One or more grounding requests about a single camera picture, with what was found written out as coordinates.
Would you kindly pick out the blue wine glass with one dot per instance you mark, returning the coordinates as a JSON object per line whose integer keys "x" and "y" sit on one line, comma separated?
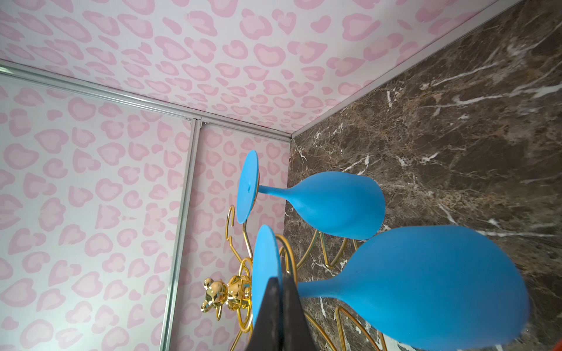
{"x": 434, "y": 288}
{"x": 335, "y": 203}

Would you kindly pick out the gold wire glass rack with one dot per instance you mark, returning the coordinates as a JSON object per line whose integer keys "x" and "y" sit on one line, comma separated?
{"x": 236, "y": 294}

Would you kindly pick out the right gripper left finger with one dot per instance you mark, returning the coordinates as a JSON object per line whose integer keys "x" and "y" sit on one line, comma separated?
{"x": 267, "y": 334}

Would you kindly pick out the blue wine glass front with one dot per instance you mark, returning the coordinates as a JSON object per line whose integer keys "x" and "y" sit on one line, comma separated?
{"x": 434, "y": 288}

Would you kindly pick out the aluminium frame strut diagonal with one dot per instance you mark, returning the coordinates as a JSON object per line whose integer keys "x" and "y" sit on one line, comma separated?
{"x": 170, "y": 307}

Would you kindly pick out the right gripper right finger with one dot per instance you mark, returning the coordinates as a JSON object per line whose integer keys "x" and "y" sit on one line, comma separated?
{"x": 296, "y": 333}

